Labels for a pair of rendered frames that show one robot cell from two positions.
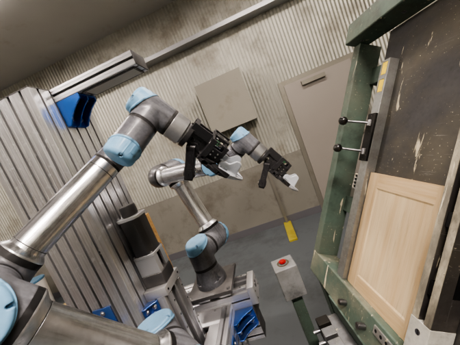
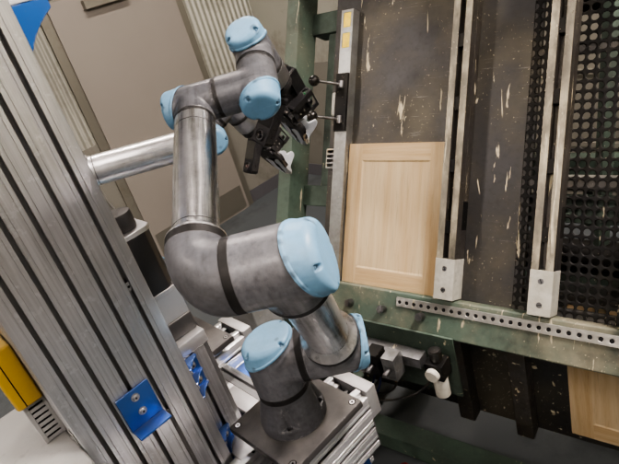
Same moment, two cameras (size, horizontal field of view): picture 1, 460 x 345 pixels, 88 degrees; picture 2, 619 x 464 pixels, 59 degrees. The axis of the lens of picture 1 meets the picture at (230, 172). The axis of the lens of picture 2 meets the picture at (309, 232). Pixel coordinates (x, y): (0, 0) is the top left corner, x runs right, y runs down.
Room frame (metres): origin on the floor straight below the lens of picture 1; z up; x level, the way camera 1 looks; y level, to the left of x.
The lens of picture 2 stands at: (-0.13, 0.93, 1.93)
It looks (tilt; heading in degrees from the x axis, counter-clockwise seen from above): 26 degrees down; 314
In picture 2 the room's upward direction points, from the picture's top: 17 degrees counter-clockwise
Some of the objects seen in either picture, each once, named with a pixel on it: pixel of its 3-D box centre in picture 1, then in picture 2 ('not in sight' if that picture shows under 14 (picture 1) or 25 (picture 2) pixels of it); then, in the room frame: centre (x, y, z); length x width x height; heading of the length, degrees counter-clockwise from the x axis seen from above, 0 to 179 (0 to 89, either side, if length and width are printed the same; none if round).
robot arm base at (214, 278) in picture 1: (208, 272); not in sight; (1.11, 0.28, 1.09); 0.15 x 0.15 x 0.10
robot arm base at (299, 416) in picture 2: not in sight; (287, 398); (0.62, 0.36, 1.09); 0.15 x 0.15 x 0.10
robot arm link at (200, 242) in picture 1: (200, 250); not in sight; (1.12, 0.28, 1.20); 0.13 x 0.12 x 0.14; 145
